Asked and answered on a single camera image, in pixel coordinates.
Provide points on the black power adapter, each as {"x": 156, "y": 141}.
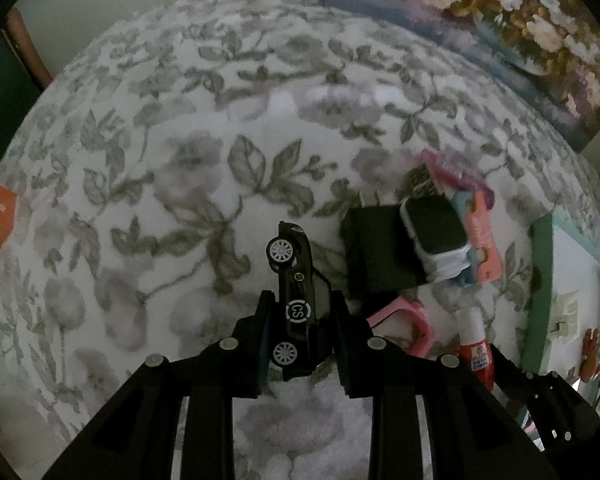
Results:
{"x": 370, "y": 252}

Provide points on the brown wooden furniture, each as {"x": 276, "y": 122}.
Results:
{"x": 25, "y": 45}

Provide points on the white tray with teal rim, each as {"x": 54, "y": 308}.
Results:
{"x": 565, "y": 270}

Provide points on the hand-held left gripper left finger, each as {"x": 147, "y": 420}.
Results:
{"x": 265, "y": 345}

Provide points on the red glue bottle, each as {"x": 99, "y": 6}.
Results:
{"x": 475, "y": 360}

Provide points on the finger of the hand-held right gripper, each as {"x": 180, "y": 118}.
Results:
{"x": 540, "y": 397}

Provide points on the pink tube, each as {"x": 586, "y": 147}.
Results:
{"x": 450, "y": 166}

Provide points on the black toy car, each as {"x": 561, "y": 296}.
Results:
{"x": 295, "y": 290}

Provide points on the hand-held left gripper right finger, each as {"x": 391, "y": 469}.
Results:
{"x": 342, "y": 350}

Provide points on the floral painting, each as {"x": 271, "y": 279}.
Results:
{"x": 520, "y": 25}

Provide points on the orange blue toy packet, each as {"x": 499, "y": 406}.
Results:
{"x": 482, "y": 240}

